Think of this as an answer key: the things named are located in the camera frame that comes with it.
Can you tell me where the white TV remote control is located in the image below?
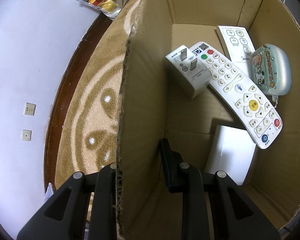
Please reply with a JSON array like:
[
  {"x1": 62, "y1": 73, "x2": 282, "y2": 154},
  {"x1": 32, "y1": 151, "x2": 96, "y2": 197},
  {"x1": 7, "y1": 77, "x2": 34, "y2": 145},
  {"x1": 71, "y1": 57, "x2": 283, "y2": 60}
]
[{"x1": 190, "y1": 42, "x2": 283, "y2": 149}]

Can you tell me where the white power adapter plug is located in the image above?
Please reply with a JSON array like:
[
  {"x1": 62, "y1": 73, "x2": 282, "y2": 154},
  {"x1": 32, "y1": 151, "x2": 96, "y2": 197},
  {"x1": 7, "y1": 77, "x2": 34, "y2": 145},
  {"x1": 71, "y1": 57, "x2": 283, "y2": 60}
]
[{"x1": 165, "y1": 45, "x2": 212, "y2": 99}]

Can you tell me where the pale blue cartoon case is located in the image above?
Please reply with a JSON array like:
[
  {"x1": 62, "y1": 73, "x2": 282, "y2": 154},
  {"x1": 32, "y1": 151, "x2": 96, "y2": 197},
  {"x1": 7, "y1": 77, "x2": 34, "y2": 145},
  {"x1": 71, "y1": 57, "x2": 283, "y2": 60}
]
[{"x1": 251, "y1": 43, "x2": 292, "y2": 105}]

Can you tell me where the white Midea fan remote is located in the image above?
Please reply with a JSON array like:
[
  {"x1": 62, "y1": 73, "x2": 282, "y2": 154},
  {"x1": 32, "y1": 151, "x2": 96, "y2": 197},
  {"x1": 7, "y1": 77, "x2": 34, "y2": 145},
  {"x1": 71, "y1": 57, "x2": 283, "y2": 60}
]
[{"x1": 217, "y1": 25, "x2": 255, "y2": 75}]

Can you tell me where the brown cardboard box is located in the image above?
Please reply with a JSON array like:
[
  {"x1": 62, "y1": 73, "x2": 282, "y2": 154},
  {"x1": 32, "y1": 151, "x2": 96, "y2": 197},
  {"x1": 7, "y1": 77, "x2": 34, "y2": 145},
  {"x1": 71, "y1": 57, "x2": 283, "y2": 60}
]
[{"x1": 117, "y1": 0, "x2": 300, "y2": 239}]

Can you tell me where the white flat box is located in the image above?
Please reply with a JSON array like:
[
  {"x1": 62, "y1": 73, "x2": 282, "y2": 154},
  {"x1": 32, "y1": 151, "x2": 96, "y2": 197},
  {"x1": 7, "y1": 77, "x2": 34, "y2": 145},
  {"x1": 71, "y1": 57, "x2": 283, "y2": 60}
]
[{"x1": 204, "y1": 125, "x2": 257, "y2": 186}]

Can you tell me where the beige brown floral rug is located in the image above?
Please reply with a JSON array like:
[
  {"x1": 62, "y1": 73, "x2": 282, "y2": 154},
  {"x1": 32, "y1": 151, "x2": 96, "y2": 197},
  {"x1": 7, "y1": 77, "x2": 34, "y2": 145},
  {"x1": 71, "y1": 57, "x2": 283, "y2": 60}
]
[{"x1": 55, "y1": 0, "x2": 141, "y2": 187}]

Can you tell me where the plastic bag with toys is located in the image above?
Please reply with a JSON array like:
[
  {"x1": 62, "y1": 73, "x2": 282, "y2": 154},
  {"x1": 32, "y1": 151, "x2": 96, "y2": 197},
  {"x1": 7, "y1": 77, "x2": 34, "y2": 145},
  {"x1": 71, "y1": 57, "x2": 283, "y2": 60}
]
[{"x1": 76, "y1": 0, "x2": 121, "y2": 21}]

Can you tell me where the lower wall socket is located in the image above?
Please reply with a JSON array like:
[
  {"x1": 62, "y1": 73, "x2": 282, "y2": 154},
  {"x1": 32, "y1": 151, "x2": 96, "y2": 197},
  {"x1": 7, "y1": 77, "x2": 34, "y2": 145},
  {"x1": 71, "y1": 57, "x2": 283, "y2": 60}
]
[{"x1": 21, "y1": 129, "x2": 32, "y2": 141}]

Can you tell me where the wall socket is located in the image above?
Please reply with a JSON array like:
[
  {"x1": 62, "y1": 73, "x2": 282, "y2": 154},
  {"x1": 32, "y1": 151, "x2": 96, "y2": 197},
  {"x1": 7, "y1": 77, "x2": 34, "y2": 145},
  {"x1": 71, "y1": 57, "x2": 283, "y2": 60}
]
[
  {"x1": 21, "y1": 129, "x2": 32, "y2": 141},
  {"x1": 24, "y1": 102, "x2": 36, "y2": 116}
]

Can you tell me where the upper wall socket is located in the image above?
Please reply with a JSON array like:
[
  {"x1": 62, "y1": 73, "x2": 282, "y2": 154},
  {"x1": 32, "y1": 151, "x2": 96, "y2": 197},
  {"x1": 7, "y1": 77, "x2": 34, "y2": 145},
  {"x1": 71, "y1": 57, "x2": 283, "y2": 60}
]
[{"x1": 24, "y1": 102, "x2": 36, "y2": 116}]

